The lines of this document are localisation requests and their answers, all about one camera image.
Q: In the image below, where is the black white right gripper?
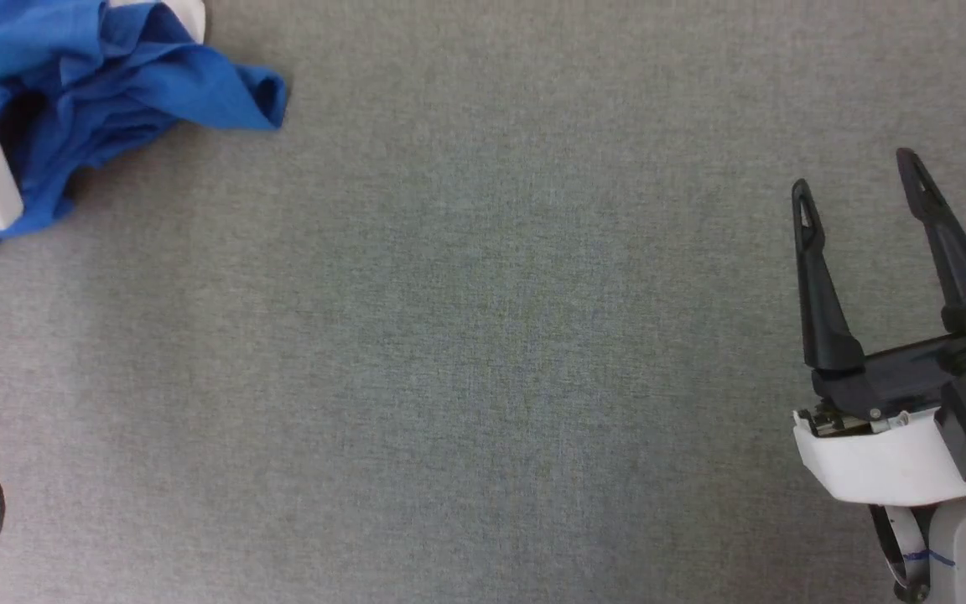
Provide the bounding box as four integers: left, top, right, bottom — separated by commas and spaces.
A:
791, 148, 966, 508

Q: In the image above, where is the blue white red-striped shirt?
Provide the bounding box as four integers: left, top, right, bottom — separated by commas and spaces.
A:
0, 0, 289, 246

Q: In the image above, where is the grey fabric sofa seat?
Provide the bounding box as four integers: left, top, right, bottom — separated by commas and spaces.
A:
0, 0, 966, 604

